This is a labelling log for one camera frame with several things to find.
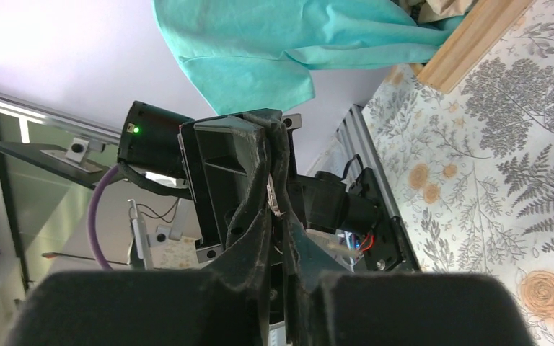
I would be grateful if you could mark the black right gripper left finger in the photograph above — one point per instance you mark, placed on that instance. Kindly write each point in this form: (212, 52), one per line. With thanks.
(224, 303)

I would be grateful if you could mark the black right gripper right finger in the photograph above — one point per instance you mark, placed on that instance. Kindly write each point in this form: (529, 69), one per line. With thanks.
(328, 305)

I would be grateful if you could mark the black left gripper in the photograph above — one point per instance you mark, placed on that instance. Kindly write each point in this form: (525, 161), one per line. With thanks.
(218, 157)

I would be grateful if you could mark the black headed key pair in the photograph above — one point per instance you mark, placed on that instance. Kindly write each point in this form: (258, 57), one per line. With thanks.
(272, 198)

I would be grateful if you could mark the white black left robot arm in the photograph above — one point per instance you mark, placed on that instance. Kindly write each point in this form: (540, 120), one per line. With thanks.
(149, 155)

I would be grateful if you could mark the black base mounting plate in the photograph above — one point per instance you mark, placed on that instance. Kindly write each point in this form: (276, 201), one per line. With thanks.
(372, 228)

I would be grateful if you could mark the teal cloth garment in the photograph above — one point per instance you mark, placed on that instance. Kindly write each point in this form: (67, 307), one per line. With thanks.
(249, 55)

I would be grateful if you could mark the beige crumpled cloth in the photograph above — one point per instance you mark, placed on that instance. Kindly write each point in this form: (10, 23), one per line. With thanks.
(427, 11)

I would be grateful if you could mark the wooden clothes rack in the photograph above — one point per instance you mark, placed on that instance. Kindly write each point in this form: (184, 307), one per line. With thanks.
(479, 31)

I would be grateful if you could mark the grey aluminium frame rail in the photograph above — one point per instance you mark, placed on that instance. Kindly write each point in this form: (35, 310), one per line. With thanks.
(33, 113)

